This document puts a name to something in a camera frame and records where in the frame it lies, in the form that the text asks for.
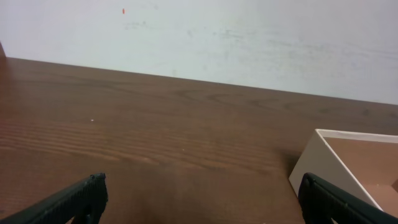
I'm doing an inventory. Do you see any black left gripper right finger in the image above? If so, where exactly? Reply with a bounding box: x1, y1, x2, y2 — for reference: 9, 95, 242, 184
298, 172, 397, 224

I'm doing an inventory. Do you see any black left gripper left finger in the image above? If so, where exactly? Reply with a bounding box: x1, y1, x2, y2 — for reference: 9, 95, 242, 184
1, 173, 108, 224

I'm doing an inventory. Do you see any white cardboard box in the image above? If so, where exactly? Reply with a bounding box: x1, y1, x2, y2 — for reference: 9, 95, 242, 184
289, 129, 397, 217

